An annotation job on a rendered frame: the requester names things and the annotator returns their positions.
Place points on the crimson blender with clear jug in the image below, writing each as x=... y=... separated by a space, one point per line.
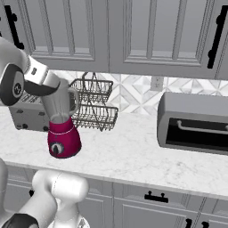
x=63 y=139

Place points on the grey drawer front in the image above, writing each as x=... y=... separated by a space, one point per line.
x=175 y=193
x=17 y=178

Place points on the grey toaster oven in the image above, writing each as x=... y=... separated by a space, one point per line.
x=190 y=104

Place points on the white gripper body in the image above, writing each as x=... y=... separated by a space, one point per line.
x=52 y=78

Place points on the grey upper cupboard door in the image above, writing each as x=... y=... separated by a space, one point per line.
x=166 y=35
x=83 y=29

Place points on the white wall outlet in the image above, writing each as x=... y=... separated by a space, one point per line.
x=156 y=83

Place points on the grey toaster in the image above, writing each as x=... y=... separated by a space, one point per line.
x=28 y=115

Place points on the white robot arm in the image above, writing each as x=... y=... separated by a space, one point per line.
x=61 y=190

